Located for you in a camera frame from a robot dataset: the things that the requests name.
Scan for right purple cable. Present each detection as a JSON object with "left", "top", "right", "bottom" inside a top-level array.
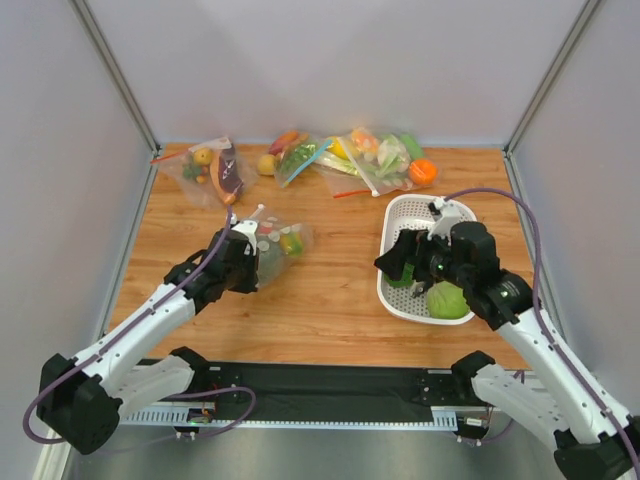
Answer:
[{"left": 444, "top": 187, "right": 640, "bottom": 480}]

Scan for zip bag with meat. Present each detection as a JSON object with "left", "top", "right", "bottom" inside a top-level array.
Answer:
[{"left": 152, "top": 136, "right": 258, "bottom": 209}]

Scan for red mango toy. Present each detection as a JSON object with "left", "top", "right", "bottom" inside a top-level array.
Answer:
[{"left": 268, "top": 130, "right": 299, "bottom": 155}]

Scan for green cabbage toy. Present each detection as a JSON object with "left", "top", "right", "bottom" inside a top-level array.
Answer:
[{"left": 426, "top": 281, "right": 470, "bottom": 320}]

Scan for yellow pear toy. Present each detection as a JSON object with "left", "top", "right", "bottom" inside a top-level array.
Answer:
[{"left": 256, "top": 154, "right": 277, "bottom": 176}]

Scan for green bell pepper toy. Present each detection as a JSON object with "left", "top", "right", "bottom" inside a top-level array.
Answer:
[{"left": 385, "top": 261, "right": 414, "bottom": 288}]

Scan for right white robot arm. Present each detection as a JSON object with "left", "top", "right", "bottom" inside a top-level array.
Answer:
[{"left": 374, "top": 221, "right": 639, "bottom": 479}]

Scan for white plastic basket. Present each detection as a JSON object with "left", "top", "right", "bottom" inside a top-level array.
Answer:
[{"left": 374, "top": 194, "right": 476, "bottom": 326}]

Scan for yellow green pepper toy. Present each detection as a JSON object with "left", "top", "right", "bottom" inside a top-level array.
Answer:
[{"left": 279, "top": 232, "right": 305, "bottom": 258}]

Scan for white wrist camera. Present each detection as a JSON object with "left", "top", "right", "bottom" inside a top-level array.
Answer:
[
  {"left": 227, "top": 214, "right": 259, "bottom": 255},
  {"left": 428, "top": 197, "right": 477, "bottom": 240}
]

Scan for orange fruit toy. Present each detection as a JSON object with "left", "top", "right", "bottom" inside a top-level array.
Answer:
[{"left": 408, "top": 158, "right": 439, "bottom": 186}]

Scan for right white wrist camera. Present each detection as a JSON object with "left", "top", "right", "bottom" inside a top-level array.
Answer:
[{"left": 428, "top": 197, "right": 477, "bottom": 240}]

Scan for steak toy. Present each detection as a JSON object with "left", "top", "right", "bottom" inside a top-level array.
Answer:
[{"left": 209, "top": 144, "right": 245, "bottom": 205}]

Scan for large zip bag vegetables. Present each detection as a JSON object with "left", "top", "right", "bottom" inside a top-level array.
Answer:
[{"left": 312, "top": 127, "right": 437, "bottom": 198}]

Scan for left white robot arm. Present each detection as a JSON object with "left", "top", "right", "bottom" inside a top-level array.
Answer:
[{"left": 36, "top": 220, "right": 259, "bottom": 455}]

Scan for polka dot zip bag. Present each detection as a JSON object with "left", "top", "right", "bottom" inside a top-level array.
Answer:
[{"left": 241, "top": 204, "right": 313, "bottom": 289}]

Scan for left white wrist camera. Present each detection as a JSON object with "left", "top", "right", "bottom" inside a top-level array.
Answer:
[{"left": 227, "top": 214, "right": 259, "bottom": 255}]

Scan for white slotted cable duct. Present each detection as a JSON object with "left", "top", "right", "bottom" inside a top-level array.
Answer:
[{"left": 119, "top": 404, "right": 489, "bottom": 429}]

